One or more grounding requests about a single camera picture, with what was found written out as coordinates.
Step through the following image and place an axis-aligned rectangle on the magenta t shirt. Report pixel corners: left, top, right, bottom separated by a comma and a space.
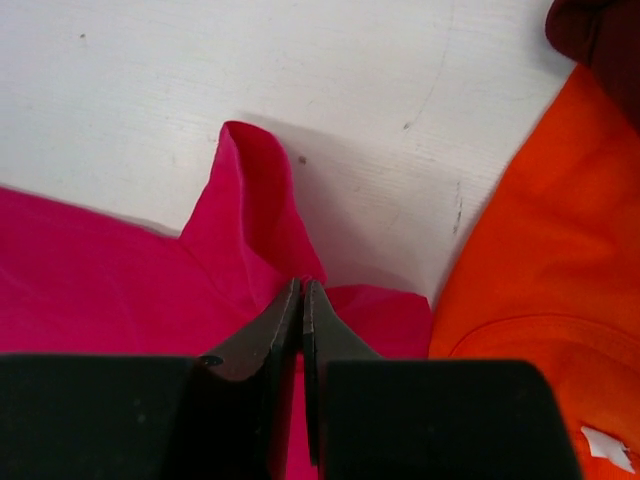
1, 121, 431, 479

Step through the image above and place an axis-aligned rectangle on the orange t shirt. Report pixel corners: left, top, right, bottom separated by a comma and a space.
429, 67, 639, 479

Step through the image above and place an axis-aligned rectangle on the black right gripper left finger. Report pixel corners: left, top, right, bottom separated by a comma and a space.
1, 280, 301, 479

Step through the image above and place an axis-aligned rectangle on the dark maroon t shirt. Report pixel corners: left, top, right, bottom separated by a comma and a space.
545, 0, 639, 129

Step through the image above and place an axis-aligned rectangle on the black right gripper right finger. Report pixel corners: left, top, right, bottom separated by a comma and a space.
302, 282, 582, 480

